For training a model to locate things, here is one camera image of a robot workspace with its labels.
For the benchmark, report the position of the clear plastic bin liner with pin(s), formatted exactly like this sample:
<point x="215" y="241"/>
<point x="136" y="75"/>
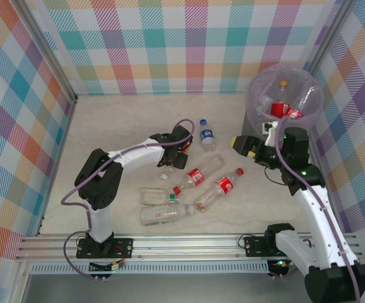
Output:
<point x="258" y="85"/>

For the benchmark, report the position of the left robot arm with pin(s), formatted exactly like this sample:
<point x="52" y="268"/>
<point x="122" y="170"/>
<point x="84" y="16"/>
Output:
<point x="138" y="156"/>

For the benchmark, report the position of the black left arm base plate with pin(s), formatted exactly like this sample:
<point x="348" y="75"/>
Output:
<point x="122" y="247"/>

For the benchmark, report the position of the aluminium corner post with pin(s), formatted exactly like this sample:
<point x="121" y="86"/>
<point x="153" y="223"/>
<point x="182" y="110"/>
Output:
<point x="48" y="53"/>
<point x="327" y="34"/>

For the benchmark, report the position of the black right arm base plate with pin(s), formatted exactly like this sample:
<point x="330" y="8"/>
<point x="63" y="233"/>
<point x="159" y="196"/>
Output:
<point x="254" y="246"/>

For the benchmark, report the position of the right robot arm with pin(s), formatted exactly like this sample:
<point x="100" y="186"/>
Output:
<point x="314" y="214"/>

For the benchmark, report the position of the clear bottle green label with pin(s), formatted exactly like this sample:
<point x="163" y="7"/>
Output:
<point x="154" y="195"/>

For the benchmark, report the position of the Coke bottle with brown dregs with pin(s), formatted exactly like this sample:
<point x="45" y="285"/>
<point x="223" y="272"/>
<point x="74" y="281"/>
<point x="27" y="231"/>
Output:
<point x="224" y="185"/>

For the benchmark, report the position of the large clear bottle red print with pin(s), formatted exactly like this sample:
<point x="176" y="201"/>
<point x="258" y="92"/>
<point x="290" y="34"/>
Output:
<point x="163" y="215"/>

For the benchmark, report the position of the white bottle cap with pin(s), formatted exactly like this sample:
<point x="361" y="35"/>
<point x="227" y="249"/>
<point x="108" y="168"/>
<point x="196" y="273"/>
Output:
<point x="163" y="176"/>

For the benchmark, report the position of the Pepsi bottle blue cap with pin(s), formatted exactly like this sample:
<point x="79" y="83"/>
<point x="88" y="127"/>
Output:
<point x="207" y="135"/>

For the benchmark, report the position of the clear bottle yellow cap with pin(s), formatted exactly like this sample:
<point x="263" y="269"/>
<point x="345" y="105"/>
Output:
<point x="283" y="84"/>

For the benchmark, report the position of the Coke bottle red label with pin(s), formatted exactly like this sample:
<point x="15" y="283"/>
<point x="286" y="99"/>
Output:
<point x="196" y="176"/>

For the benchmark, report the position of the black controller board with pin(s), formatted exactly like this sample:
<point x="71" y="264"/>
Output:
<point x="278" y="264"/>
<point x="101" y="267"/>

